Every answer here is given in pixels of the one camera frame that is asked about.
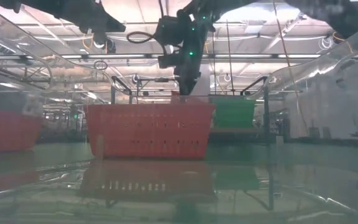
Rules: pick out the black background rig frame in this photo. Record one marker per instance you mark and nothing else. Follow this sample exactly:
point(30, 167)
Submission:
point(162, 80)

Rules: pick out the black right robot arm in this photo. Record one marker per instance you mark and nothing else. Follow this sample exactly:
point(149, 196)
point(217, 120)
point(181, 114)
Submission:
point(219, 6)

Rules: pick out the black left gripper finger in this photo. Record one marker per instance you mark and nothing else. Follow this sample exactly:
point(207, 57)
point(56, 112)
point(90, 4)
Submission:
point(104, 18)
point(95, 26)

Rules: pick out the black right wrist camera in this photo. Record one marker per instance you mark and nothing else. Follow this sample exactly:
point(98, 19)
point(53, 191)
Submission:
point(168, 31)

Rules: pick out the white square pillar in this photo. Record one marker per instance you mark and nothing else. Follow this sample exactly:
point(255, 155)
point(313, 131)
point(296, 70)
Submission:
point(205, 81)

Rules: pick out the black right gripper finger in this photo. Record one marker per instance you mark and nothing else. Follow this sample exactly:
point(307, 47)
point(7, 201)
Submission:
point(187, 84)

